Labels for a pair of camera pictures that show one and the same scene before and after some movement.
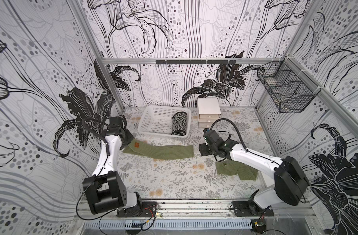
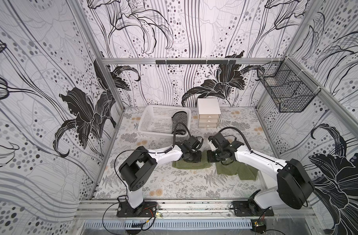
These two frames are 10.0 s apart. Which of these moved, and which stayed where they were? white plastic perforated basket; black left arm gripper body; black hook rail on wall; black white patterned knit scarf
Moved: black left arm gripper body
Stayed: white plastic perforated basket; black white patterned knit scarf; black hook rail on wall
